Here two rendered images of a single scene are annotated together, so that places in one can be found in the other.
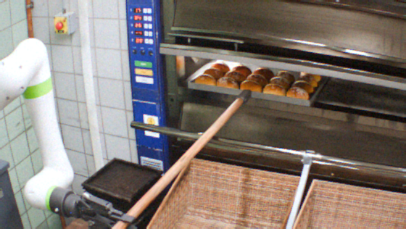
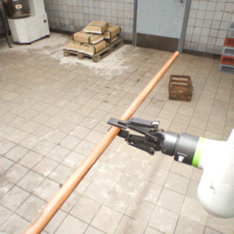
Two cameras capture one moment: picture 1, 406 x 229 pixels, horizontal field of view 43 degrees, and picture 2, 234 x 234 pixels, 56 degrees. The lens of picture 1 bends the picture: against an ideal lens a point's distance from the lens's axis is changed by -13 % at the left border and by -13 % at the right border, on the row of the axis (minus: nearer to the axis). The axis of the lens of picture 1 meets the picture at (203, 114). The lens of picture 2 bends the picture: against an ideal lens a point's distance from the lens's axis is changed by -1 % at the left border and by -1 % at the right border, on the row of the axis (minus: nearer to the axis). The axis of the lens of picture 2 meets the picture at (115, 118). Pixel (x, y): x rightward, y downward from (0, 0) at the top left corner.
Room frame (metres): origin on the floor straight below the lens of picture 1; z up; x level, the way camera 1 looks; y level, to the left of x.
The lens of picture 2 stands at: (1.92, 0.25, 1.67)
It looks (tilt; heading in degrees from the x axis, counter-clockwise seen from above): 36 degrees down; 181
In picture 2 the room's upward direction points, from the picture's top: straight up
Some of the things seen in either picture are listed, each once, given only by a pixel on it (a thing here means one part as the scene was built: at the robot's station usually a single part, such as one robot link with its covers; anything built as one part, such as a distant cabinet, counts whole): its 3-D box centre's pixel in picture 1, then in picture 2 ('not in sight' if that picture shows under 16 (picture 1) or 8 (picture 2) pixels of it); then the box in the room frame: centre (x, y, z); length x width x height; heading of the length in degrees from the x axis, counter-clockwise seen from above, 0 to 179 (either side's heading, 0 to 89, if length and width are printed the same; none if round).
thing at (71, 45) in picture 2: not in sight; (79, 43); (-2.66, -0.61, 0.22); 0.62 x 0.36 x 0.15; 159
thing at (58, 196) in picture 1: (64, 201); (185, 149); (1.43, 0.45, 1.20); 0.12 x 0.06 x 0.09; 155
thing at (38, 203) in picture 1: (43, 193); (219, 160); (1.47, 0.54, 1.20); 0.14 x 0.13 x 0.11; 65
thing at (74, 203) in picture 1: (82, 209); (162, 141); (1.39, 0.38, 1.20); 0.09 x 0.07 x 0.08; 65
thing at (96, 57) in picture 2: not in sight; (95, 47); (-2.85, -0.31, 0.07); 1.20 x 0.80 x 0.14; 154
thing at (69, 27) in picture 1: (64, 22); not in sight; (2.59, 0.66, 1.46); 0.10 x 0.07 x 0.10; 64
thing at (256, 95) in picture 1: (262, 78); not in sight; (2.38, -0.27, 1.19); 0.55 x 0.36 x 0.03; 64
